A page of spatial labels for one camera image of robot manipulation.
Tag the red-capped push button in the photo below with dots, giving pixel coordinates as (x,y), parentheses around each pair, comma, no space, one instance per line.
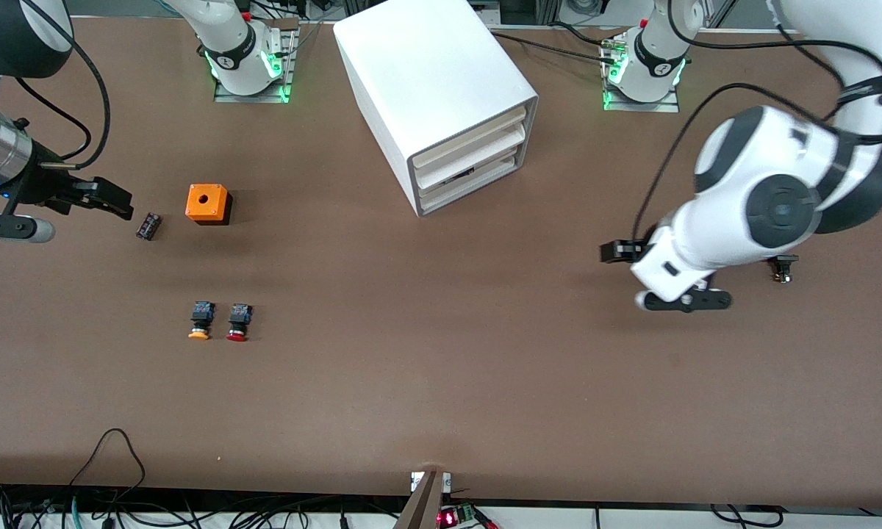
(240,316)

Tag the white rectangular bin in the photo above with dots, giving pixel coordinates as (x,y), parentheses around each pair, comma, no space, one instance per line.
(492,151)

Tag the small black switch part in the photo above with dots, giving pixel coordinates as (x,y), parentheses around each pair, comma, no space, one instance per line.
(783,268)

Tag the orange-capped push button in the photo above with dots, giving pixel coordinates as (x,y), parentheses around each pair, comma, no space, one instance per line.
(203,314)

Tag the small black contact block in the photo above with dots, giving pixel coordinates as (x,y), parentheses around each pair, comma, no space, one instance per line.
(148,226)

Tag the orange box with hole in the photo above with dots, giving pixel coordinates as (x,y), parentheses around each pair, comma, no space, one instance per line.
(217,202)

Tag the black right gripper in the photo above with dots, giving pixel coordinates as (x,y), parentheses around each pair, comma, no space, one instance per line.
(45,184)

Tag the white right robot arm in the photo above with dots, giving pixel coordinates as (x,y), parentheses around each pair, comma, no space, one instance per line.
(228,37)

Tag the circuit module with red light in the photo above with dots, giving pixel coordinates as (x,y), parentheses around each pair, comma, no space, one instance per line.
(456,516)

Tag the white metal bracket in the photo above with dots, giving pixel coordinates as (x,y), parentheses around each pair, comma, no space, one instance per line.
(414,481)

